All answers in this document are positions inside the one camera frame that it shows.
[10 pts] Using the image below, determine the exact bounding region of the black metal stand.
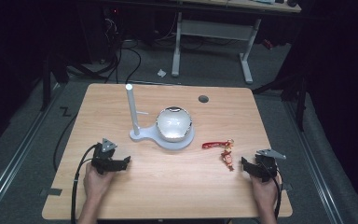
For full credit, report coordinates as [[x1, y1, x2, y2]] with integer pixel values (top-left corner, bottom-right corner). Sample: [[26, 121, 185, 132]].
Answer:
[[39, 52, 71, 112]]

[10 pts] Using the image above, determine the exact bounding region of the metal floor rail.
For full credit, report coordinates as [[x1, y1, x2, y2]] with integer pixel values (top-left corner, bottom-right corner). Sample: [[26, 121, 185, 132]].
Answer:
[[0, 83, 67, 218], [283, 101, 346, 224]]

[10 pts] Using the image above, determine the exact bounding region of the person's right hand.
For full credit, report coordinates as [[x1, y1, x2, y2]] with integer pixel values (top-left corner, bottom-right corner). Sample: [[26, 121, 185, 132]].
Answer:
[[249, 171, 283, 203]]

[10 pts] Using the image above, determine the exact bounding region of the white-legged background desk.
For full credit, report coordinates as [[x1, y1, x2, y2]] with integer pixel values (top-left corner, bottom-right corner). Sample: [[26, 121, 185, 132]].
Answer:
[[171, 0, 302, 85]]

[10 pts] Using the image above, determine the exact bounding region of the white stand with pole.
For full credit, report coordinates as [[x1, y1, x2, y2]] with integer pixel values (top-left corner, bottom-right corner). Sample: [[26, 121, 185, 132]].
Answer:
[[125, 83, 196, 151]]

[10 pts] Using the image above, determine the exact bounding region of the shiny metal bowl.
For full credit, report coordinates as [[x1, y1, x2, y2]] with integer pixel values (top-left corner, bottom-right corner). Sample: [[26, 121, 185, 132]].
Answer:
[[155, 105, 194, 143]]

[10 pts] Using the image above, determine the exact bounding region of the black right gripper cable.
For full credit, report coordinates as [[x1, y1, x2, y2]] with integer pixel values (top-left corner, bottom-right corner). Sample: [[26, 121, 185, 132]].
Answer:
[[260, 161, 284, 220]]

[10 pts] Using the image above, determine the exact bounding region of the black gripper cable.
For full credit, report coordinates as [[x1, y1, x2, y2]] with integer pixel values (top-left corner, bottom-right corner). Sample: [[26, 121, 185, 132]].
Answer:
[[70, 143, 99, 224], [260, 161, 284, 220]]

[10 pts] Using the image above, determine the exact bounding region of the person's left hand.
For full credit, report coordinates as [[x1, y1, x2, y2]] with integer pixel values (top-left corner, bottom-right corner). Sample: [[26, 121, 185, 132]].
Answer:
[[83, 162, 117, 201]]

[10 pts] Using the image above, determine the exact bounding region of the dark tripod stand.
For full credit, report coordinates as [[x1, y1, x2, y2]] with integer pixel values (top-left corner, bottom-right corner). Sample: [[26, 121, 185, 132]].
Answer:
[[251, 69, 312, 133]]

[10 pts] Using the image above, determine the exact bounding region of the red strap figure keychain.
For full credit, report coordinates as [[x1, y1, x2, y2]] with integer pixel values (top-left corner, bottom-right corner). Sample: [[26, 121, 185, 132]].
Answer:
[[201, 138, 236, 173]]

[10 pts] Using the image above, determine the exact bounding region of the black tape patch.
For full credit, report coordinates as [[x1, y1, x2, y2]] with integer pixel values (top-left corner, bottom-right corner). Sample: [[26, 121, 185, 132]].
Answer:
[[39, 188, 63, 198]]

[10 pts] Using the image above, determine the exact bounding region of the bundle of black floor cables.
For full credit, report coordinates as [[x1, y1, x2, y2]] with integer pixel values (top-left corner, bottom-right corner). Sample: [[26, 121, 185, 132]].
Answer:
[[68, 12, 143, 85]]

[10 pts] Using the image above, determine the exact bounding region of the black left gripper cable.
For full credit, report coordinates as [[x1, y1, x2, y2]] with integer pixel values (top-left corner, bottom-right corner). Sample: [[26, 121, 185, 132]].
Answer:
[[70, 143, 99, 224]]

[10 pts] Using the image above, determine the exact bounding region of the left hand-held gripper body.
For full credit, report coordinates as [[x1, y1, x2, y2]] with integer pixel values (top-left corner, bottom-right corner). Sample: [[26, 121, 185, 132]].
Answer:
[[90, 137, 121, 175]]

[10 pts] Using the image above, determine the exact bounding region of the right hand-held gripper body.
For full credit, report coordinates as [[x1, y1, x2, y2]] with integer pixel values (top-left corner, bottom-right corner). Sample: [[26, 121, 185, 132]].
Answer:
[[252, 148, 287, 183]]

